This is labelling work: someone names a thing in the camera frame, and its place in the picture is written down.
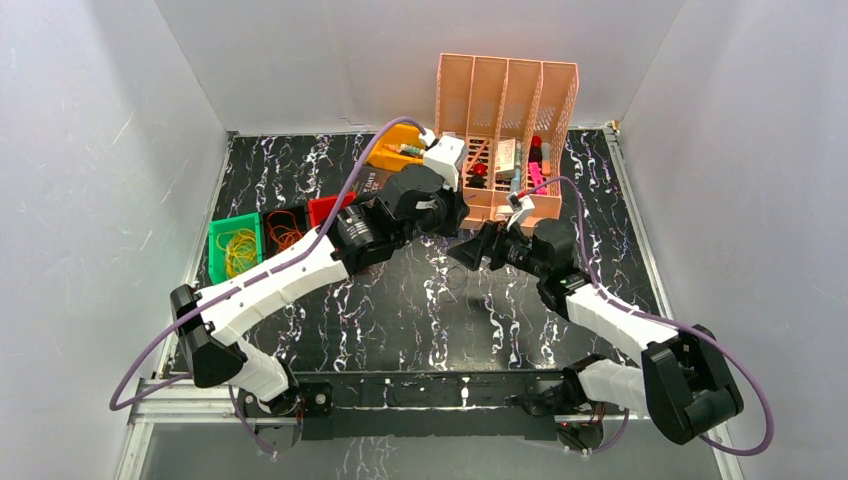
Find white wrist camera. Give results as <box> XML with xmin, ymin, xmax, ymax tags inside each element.
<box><xmin>506</xmin><ymin>191</ymin><xmax>535</xmax><ymax>229</ymax></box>
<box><xmin>419</xmin><ymin>129</ymin><xmax>468</xmax><ymax>192</ymax></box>

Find orange highlighter marker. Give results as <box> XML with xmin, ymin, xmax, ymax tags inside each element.
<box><xmin>540</xmin><ymin>142</ymin><xmax>552</xmax><ymax>177</ymax></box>

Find dark book Three Days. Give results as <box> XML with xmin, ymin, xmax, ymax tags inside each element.
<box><xmin>351</xmin><ymin>164</ymin><xmax>394</xmax><ymax>195</ymax></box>

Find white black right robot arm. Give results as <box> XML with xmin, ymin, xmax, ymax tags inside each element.
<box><xmin>448</xmin><ymin>219</ymin><xmax>744</xmax><ymax>445</ymax></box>

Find orange cable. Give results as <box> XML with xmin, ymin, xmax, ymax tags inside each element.
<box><xmin>266</xmin><ymin>210</ymin><xmax>309</xmax><ymax>253</ymax></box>

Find green plastic bin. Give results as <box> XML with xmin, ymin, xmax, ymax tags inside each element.
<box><xmin>207</xmin><ymin>213</ymin><xmax>264</xmax><ymax>285</ymax></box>

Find pink pencil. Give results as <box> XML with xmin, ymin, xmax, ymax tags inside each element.
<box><xmin>469</xmin><ymin>138</ymin><xmax>489</xmax><ymax>167</ymax></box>

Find red black stamp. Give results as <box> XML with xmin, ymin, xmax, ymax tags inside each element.
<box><xmin>528</xmin><ymin>136</ymin><xmax>544</xmax><ymax>164</ymax></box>
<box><xmin>467</xmin><ymin>162</ymin><xmax>488</xmax><ymax>189</ymax></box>

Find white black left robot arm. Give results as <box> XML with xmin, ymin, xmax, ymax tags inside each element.
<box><xmin>180</xmin><ymin>165</ymin><xmax>470</xmax><ymax>416</ymax></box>

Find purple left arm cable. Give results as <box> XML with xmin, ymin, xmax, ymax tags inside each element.
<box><xmin>109</xmin><ymin>116</ymin><xmax>432</xmax><ymax>458</ymax></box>

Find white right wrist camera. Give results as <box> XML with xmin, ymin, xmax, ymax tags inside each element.
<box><xmin>506</xmin><ymin>191</ymin><xmax>535</xmax><ymax>229</ymax></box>

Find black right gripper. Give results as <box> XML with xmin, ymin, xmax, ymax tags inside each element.
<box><xmin>447</xmin><ymin>216</ymin><xmax>549</xmax><ymax>280</ymax></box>

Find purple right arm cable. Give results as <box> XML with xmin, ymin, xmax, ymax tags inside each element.
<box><xmin>526</xmin><ymin>176</ymin><xmax>775</xmax><ymax>457</ymax></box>

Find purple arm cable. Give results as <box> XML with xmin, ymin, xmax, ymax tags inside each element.
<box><xmin>109</xmin><ymin>116</ymin><xmax>432</xmax><ymax>458</ymax></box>
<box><xmin>526</xmin><ymin>176</ymin><xmax>775</xmax><ymax>457</ymax></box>

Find black plastic bin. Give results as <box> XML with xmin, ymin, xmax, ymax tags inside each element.
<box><xmin>260</xmin><ymin>205</ymin><xmax>311</xmax><ymax>259</ymax></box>

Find black metal base rail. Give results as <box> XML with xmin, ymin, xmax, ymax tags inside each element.
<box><xmin>236</xmin><ymin>370</ymin><xmax>606</xmax><ymax>451</ymax></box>

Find light blue marker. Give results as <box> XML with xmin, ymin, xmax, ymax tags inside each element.
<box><xmin>510</xmin><ymin>167</ymin><xmax>523</xmax><ymax>193</ymax></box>

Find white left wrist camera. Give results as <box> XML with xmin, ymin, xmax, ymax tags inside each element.
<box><xmin>419</xmin><ymin>129</ymin><xmax>468</xmax><ymax>192</ymax></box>

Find yellow cable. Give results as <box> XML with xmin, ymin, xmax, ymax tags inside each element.
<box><xmin>221</xmin><ymin>228</ymin><xmax>261</xmax><ymax>278</ymax></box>

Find pink plastic file organizer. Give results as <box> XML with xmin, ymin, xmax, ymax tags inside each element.
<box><xmin>435</xmin><ymin>53</ymin><xmax>579</xmax><ymax>232</ymax></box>

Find green white glue stick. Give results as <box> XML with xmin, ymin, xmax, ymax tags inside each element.
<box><xmin>384</xmin><ymin>144</ymin><xmax>425</xmax><ymax>158</ymax></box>

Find yellow plastic bin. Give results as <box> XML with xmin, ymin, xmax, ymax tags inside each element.
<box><xmin>366</xmin><ymin>123</ymin><xmax>424</xmax><ymax>172</ymax></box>

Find white grey card box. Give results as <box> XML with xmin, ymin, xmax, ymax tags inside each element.
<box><xmin>493</xmin><ymin>138</ymin><xmax>518</xmax><ymax>181</ymax></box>

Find red plastic bin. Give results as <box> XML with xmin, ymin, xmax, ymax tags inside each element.
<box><xmin>306</xmin><ymin>195</ymin><xmax>338</xmax><ymax>228</ymax></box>

